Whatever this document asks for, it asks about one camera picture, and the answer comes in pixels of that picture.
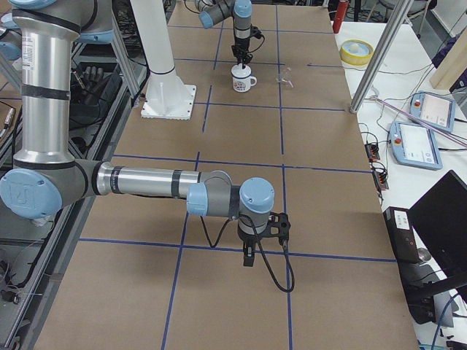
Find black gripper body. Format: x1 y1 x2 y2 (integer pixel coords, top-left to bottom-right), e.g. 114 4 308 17
231 36 252 62
237 229 264 267

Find white ceramic lid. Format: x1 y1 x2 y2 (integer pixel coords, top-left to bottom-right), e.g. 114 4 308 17
231 63 251 77

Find clear glass funnel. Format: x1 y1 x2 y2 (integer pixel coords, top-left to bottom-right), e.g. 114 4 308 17
276 66 294 88

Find white enamel mug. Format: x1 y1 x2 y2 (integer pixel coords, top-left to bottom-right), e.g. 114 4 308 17
231 70 257 93

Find white mounting plate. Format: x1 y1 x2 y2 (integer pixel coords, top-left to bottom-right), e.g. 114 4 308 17
141 83 196 120

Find red cylinder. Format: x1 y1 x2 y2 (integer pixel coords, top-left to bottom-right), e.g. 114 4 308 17
333 0 349 34

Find yellow tape roll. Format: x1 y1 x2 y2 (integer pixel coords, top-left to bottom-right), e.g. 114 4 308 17
339 39 374 66

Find black computer box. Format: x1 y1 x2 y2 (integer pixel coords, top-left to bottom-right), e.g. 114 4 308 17
383 206 432 264

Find near teach pendant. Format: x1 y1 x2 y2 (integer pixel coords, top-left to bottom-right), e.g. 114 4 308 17
389 121 443 170

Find teach pendant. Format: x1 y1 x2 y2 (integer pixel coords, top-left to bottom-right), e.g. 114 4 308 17
410 91 456 133
389 121 443 170

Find black laptop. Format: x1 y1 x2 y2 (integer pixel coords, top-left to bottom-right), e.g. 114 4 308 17
409 170 466 276

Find far teach pendant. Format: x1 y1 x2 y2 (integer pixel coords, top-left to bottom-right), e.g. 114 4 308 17
410 91 456 133

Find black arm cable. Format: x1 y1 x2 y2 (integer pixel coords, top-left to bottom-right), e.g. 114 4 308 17
249 23 266 55
198 213 296 293

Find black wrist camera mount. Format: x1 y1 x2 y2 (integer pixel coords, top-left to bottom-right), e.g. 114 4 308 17
263 212 291 249

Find white pedestal column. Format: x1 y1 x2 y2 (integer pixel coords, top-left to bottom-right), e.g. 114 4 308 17
131 0 183 90

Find aluminium frame post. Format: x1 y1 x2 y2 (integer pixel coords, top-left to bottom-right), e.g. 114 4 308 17
350 0 414 114

